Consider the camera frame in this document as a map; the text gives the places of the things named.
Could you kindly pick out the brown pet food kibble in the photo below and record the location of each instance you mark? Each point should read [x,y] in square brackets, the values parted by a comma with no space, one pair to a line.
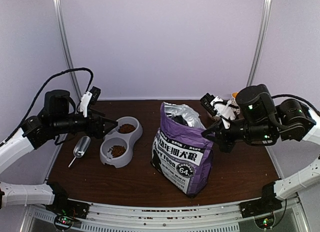
[118,150]

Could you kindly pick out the grey double pet bowl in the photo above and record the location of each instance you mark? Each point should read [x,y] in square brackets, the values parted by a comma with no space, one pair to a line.
[126,140]

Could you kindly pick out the metal food scoop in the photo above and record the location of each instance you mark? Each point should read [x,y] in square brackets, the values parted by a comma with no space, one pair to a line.
[80,148]

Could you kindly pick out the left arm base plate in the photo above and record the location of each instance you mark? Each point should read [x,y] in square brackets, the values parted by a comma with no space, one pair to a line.
[67,209]

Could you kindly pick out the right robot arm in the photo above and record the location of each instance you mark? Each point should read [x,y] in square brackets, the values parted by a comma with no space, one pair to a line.
[257,121]

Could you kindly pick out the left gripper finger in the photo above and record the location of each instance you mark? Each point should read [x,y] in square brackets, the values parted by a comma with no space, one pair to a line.
[108,125]
[96,113]

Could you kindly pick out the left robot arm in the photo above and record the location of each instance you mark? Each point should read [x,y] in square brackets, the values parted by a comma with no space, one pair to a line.
[53,120]

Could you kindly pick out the patterned mug yellow inside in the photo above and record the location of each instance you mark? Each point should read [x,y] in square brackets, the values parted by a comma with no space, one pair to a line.
[235,102]

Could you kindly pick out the right aluminium corner post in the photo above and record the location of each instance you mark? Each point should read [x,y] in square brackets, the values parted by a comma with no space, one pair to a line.
[264,22]

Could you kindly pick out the aluminium front rail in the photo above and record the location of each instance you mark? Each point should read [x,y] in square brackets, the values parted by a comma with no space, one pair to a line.
[211,211]

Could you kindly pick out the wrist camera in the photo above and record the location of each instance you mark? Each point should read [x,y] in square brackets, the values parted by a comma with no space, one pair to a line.
[87,100]
[221,106]

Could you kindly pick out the white ceramic bowl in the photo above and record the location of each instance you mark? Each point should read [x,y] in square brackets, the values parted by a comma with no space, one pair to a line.
[212,116]

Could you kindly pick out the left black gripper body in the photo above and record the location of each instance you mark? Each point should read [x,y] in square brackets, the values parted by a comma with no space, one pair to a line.
[91,131]

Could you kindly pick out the purple puppy food bag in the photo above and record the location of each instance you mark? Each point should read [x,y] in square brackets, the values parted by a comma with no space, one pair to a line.
[179,151]

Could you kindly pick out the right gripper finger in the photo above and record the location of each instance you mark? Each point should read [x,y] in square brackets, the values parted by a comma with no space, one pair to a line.
[212,129]
[214,137]

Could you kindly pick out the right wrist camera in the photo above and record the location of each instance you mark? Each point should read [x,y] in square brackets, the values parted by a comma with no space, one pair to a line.
[221,106]

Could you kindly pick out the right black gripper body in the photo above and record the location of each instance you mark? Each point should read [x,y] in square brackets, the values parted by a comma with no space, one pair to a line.
[229,142]

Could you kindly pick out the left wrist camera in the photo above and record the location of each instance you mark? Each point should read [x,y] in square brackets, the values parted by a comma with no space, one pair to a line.
[87,100]

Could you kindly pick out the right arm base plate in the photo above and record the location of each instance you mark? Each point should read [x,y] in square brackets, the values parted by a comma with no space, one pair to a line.
[259,207]

